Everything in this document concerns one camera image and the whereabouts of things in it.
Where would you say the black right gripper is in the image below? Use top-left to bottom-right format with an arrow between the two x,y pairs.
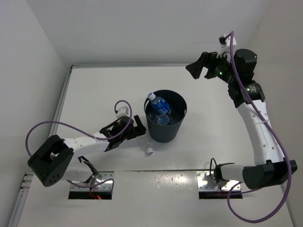
186,48 -> 237,84

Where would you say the clear unlabelled plastic bottle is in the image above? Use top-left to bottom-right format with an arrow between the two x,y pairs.
138,138 -> 153,156

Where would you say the blue capped plastic bottle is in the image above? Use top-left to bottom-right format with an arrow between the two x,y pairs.
148,113 -> 169,126

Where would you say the clear bottle orange blue label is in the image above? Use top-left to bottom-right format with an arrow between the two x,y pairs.
168,113 -> 183,125

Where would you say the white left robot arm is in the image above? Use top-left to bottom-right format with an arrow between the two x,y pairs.
27,115 -> 146,189

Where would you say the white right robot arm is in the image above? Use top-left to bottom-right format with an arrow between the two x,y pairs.
186,49 -> 297,190

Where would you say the dark grey garbage bin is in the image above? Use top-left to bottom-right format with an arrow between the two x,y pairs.
144,90 -> 187,143

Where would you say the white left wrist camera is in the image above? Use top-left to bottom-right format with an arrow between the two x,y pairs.
116,106 -> 130,119

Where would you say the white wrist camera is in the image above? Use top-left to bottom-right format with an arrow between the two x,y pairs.
116,106 -> 130,119
219,34 -> 237,57

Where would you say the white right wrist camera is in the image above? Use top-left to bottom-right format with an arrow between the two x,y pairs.
219,34 -> 237,57

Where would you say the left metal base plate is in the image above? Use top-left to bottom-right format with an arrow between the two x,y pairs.
70,172 -> 114,192

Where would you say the metal base plate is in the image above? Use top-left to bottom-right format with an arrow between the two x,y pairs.
70,172 -> 114,192
196,170 -> 238,192

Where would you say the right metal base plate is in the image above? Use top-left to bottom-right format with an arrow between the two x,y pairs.
196,170 -> 238,192

